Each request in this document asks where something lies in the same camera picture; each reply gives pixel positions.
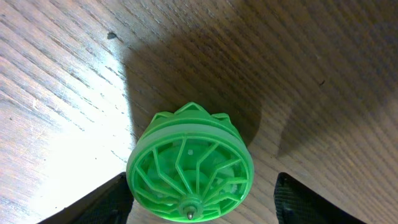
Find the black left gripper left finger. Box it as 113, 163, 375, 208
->
39, 172, 134, 224

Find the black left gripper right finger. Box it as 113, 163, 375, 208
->
274, 172, 364, 224

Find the green spinning top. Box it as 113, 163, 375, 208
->
126, 102, 254, 223

